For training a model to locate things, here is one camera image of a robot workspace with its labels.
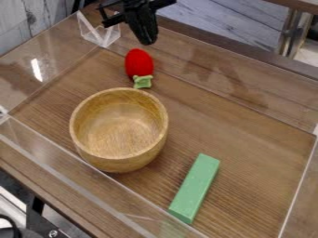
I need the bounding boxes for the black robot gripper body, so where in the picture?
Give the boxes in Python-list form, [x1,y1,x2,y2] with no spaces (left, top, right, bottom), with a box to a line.
[98,0,177,28]

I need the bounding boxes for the metal table leg background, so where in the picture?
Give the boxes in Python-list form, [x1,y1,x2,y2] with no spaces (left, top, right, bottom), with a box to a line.
[275,9,313,59]

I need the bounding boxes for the clear acrylic tray wall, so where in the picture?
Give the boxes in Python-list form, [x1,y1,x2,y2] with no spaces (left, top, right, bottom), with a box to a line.
[0,106,207,238]

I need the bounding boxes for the clear acrylic corner bracket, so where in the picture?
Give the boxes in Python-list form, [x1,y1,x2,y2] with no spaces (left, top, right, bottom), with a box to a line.
[76,11,120,48]

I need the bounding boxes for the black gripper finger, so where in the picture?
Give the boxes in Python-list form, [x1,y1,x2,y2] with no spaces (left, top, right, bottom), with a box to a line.
[143,7,158,45]
[126,9,147,45]

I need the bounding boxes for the green rectangular block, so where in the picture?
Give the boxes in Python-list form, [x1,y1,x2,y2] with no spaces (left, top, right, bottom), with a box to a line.
[169,153,221,224]

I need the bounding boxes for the red plush strawberry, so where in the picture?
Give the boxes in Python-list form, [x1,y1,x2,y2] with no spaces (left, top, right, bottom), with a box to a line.
[124,48,154,89]

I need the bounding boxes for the black table frame leg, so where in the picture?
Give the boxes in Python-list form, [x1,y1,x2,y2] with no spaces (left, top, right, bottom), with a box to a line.
[27,196,70,238]

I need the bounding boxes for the round wooden bowl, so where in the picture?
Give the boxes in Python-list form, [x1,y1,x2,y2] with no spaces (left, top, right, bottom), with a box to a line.
[68,87,169,173]

